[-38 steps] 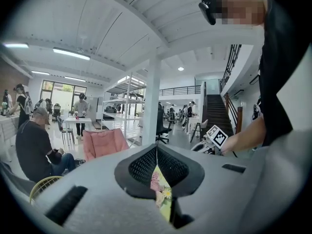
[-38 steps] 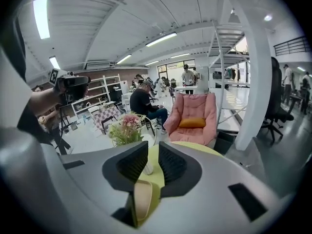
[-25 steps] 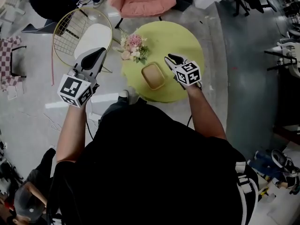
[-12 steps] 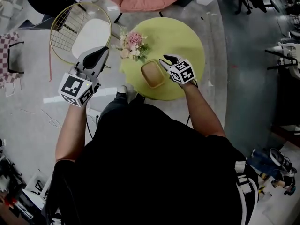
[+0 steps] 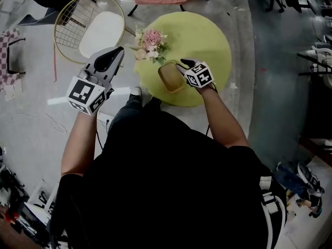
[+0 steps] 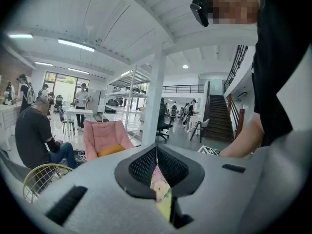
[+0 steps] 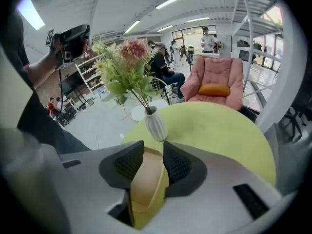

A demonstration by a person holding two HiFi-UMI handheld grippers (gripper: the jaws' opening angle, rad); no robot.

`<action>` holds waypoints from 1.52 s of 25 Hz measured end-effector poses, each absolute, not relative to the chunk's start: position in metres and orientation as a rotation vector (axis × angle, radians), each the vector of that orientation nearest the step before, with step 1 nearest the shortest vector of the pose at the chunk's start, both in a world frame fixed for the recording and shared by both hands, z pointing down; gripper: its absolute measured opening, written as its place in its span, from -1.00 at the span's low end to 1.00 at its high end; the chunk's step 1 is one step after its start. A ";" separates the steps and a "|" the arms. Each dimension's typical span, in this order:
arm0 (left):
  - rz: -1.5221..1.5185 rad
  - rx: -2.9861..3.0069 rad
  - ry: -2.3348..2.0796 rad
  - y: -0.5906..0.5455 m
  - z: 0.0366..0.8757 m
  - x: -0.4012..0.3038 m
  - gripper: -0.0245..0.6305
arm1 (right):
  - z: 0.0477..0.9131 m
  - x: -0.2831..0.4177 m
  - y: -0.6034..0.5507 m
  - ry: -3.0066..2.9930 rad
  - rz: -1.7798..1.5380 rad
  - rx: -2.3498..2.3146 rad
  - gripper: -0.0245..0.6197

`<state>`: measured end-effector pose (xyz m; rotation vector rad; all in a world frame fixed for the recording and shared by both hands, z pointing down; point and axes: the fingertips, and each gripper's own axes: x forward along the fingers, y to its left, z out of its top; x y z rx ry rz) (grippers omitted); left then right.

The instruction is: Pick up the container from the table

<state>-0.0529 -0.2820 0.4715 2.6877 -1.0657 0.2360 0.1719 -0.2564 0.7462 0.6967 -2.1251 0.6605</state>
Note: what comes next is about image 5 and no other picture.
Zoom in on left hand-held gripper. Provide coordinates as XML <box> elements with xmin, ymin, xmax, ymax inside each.
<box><xmin>66</xmin><ymin>46</ymin><xmax>126</xmax><ymax>116</ymax></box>

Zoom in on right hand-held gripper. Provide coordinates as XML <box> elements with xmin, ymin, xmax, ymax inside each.
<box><xmin>175</xmin><ymin>58</ymin><xmax>214</xmax><ymax>89</ymax></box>

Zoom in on yellow-green rectangular plastic tray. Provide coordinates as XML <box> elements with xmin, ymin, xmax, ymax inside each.
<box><xmin>157</xmin><ymin>60</ymin><xmax>186</xmax><ymax>94</ymax></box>

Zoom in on person's left forearm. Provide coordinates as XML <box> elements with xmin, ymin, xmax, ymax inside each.
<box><xmin>61</xmin><ymin>109</ymin><xmax>99</xmax><ymax>176</ymax></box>

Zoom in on person's right forearm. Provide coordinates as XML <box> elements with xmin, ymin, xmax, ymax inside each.
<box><xmin>200</xmin><ymin>86</ymin><xmax>250</xmax><ymax>149</ymax></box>

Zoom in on round green cloth table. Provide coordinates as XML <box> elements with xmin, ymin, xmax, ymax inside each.
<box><xmin>133</xmin><ymin>11</ymin><xmax>232</xmax><ymax>108</ymax></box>

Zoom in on pink flower bouquet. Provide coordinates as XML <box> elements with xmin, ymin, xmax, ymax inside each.
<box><xmin>125</xmin><ymin>22</ymin><xmax>169</xmax><ymax>65</ymax></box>

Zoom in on white power strip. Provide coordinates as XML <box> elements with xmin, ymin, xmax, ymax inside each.
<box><xmin>98</xmin><ymin>112</ymin><xmax>115</xmax><ymax>129</ymax></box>

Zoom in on person's dark trousers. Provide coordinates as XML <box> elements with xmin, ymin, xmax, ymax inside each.
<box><xmin>107</xmin><ymin>93</ymin><xmax>163</xmax><ymax>132</ymax></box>

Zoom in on grey chair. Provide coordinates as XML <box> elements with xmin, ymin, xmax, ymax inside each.
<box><xmin>17</xmin><ymin>8</ymin><xmax>60</xmax><ymax>27</ymax></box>

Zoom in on pink checkered chair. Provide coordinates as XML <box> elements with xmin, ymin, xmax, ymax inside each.
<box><xmin>0</xmin><ymin>28</ymin><xmax>26</xmax><ymax>93</ymax></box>

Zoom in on person's black shirt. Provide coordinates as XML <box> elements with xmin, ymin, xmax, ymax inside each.
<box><xmin>49</xmin><ymin>110</ymin><xmax>287</xmax><ymax>249</ymax></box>

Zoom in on toy figure blue trousers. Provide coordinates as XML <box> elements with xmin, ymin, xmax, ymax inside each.
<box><xmin>274</xmin><ymin>161</ymin><xmax>325</xmax><ymax>219</ymax></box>

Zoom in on gold wire chair white seat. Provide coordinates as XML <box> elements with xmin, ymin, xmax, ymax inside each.
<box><xmin>53</xmin><ymin>0</ymin><xmax>126</xmax><ymax>64</ymax></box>

